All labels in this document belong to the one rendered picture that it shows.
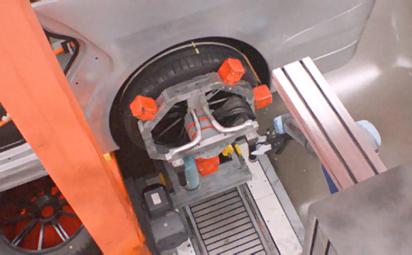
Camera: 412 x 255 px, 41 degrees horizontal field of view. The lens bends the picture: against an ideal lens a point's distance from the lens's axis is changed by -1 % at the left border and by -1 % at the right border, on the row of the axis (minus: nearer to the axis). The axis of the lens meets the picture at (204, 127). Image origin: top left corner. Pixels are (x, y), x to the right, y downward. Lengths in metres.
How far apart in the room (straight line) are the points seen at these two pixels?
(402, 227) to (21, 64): 0.92
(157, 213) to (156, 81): 0.82
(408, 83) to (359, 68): 0.33
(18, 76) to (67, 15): 0.64
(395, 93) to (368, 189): 2.75
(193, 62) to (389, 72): 1.86
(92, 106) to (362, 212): 1.56
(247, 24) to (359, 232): 1.45
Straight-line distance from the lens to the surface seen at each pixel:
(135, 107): 2.35
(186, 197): 3.15
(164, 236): 2.81
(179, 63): 2.36
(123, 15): 2.06
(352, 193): 1.06
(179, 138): 2.77
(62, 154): 1.70
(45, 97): 1.49
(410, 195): 1.08
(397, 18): 4.25
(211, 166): 2.87
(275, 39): 2.47
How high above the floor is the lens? 2.96
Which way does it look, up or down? 56 degrees down
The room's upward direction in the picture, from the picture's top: 10 degrees counter-clockwise
